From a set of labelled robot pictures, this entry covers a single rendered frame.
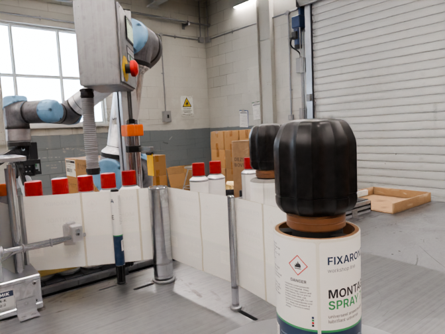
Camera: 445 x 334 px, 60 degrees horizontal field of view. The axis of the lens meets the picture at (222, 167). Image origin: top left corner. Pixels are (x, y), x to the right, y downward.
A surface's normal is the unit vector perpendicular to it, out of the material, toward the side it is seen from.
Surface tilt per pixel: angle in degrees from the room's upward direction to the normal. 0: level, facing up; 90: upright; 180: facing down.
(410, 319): 0
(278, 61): 90
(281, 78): 90
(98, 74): 90
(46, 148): 90
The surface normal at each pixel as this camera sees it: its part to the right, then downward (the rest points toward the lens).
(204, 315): -0.05, -0.99
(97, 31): 0.04, 0.10
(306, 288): -0.47, 0.11
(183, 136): 0.65, 0.04
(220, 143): -0.73, 0.11
